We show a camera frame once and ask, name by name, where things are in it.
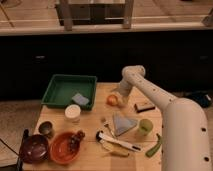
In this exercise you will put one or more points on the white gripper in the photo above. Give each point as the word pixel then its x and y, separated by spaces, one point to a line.
pixel 121 100

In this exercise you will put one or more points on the orange apple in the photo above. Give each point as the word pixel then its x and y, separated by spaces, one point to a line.
pixel 112 100

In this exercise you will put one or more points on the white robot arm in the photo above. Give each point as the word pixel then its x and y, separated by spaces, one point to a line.
pixel 185 137

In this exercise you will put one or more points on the green plastic cup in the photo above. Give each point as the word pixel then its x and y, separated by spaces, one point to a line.
pixel 145 127

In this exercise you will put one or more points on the white paper cup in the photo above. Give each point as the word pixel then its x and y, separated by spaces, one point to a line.
pixel 72 113

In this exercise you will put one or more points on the small metal cup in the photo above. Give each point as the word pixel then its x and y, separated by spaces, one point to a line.
pixel 46 129

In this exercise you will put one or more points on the grey folded cloth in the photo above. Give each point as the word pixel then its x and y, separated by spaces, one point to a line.
pixel 123 124

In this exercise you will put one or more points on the grey sponge in tray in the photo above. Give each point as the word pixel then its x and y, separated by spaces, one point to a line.
pixel 80 99

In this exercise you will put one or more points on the yellow banana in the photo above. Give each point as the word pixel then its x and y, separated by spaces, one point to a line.
pixel 115 149

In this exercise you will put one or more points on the green chili pepper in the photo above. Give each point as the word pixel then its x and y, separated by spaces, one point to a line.
pixel 152 151

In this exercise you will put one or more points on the green plastic tray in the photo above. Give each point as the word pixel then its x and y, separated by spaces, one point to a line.
pixel 62 88

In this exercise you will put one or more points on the dark grape bunch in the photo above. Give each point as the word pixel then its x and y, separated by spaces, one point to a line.
pixel 74 140

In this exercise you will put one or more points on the orange bowl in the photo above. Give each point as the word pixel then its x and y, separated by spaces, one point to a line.
pixel 62 151

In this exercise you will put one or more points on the dark purple bowl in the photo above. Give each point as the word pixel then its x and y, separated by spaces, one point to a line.
pixel 34 149

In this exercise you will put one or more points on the wooden chair frame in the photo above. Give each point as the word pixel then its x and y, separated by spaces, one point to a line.
pixel 94 12

